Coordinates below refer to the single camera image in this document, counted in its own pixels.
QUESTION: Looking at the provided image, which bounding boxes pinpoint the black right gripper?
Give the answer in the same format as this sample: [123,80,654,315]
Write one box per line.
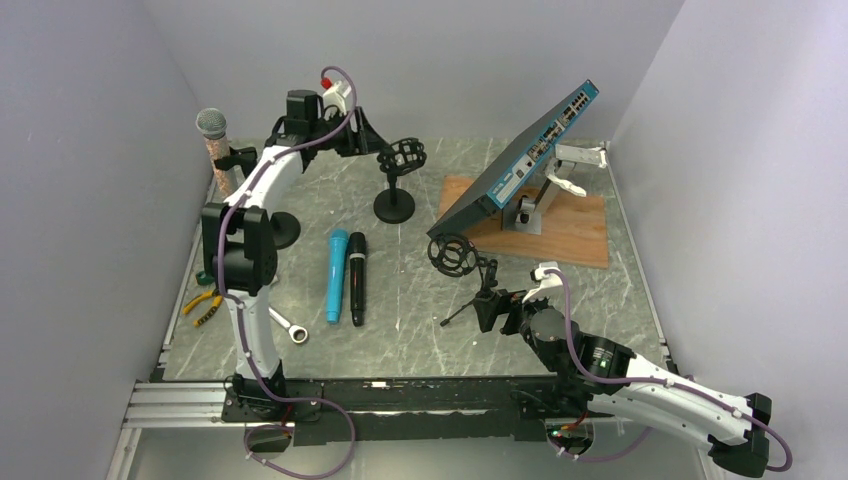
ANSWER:
[473,284,550,347]

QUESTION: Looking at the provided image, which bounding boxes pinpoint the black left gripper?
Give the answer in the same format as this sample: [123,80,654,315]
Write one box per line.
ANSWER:
[312,108,390,160]

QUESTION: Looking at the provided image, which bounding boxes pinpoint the black tripod shock mount stand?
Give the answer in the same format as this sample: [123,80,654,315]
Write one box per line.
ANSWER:
[427,233,498,327]

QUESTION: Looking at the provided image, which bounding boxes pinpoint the black round base stand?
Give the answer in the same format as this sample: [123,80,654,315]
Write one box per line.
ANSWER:
[373,137,427,224]

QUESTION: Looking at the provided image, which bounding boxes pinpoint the blue microphone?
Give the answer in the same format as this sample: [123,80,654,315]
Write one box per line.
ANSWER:
[325,229,349,324]

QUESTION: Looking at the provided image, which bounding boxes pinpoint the black microphone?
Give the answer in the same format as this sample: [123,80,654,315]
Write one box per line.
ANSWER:
[348,232,367,327]

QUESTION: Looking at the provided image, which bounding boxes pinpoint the black clip microphone stand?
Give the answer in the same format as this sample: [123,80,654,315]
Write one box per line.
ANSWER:
[214,145,304,249]

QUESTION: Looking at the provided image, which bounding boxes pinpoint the silver head glitter microphone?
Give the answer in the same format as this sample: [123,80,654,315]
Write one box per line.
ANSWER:
[195,108,237,197]

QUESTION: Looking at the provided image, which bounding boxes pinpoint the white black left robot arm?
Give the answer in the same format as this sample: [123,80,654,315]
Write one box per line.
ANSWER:
[201,82,388,420]

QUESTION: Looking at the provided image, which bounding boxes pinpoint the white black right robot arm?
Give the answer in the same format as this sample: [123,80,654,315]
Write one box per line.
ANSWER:
[471,289,771,478]

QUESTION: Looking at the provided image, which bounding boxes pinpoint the wooden board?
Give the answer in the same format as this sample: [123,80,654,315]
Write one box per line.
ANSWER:
[427,167,609,269]

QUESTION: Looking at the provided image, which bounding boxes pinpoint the silver ratchet wrench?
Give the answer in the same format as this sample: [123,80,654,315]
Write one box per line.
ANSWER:
[269,307,309,345]

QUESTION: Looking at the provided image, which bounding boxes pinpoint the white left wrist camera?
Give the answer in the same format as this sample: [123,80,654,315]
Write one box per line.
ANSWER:
[321,77,354,119]

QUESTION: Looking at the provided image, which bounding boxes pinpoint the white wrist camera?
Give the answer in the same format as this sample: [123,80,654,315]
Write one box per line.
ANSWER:
[321,77,354,119]
[522,261,563,304]

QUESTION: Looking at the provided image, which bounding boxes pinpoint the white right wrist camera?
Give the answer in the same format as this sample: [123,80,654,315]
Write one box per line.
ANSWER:
[522,261,563,304]

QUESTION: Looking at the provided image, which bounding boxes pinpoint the grey metal bracket stand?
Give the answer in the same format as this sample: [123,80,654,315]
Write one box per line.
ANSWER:
[501,141,609,235]

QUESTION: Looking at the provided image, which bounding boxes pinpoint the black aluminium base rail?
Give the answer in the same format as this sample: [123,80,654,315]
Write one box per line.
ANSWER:
[123,376,604,446]

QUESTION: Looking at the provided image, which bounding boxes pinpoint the blue network switch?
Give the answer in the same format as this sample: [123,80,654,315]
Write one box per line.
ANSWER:
[427,79,599,239]

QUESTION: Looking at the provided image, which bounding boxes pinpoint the green handled screwdriver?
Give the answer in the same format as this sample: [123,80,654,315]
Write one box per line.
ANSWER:
[194,270,216,286]

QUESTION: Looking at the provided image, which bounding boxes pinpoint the yellow handled pliers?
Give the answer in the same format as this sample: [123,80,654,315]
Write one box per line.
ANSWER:
[182,288,225,329]

